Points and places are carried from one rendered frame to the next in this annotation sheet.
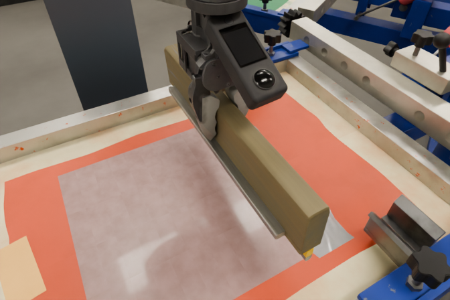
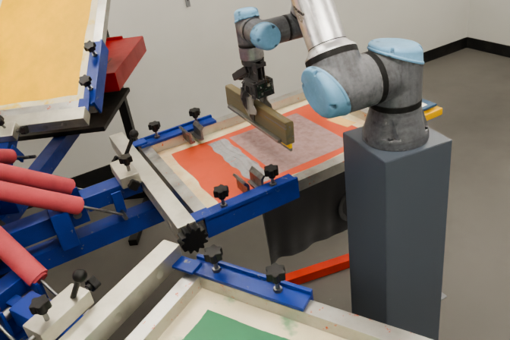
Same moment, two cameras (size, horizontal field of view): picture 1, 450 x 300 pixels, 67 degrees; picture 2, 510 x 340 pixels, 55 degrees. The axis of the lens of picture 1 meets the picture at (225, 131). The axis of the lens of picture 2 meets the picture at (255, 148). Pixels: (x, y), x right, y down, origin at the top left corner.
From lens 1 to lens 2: 1.88 m
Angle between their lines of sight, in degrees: 109
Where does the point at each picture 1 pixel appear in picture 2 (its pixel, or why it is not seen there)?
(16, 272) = (341, 121)
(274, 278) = (243, 132)
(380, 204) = (188, 155)
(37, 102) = not seen: outside the picture
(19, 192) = not seen: hidden behind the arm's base
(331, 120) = (192, 187)
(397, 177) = (172, 165)
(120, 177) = (318, 146)
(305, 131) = (212, 178)
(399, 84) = (148, 169)
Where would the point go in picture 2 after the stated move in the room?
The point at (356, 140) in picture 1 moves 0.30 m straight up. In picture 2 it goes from (183, 177) to (163, 92)
